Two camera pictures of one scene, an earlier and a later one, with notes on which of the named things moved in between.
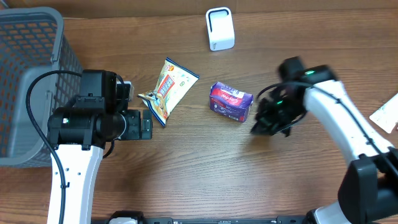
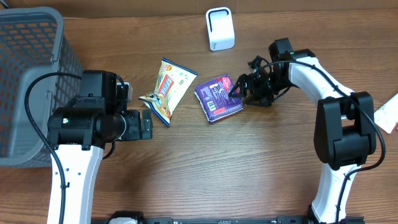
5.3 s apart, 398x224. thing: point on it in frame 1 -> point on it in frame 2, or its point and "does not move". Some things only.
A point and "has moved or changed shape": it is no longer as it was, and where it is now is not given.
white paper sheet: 386,117 does not move
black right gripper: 263,122 -> 263,99
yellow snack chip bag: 175,83 does not move
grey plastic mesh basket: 33,43 does not move
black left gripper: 135,132 does not move
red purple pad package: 230,102 has moved or changed shape
